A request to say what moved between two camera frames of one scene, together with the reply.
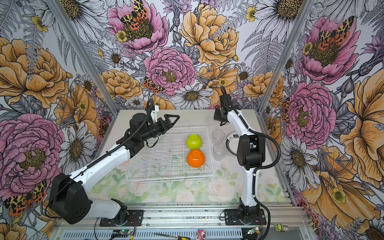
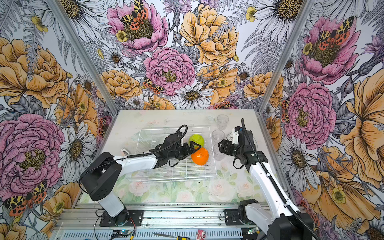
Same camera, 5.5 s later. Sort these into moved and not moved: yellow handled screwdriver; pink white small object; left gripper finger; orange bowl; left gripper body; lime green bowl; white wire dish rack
Moved: left gripper body; left gripper finger; orange bowl
Not moved: white wire dish rack; yellow handled screwdriver; lime green bowl; pink white small object
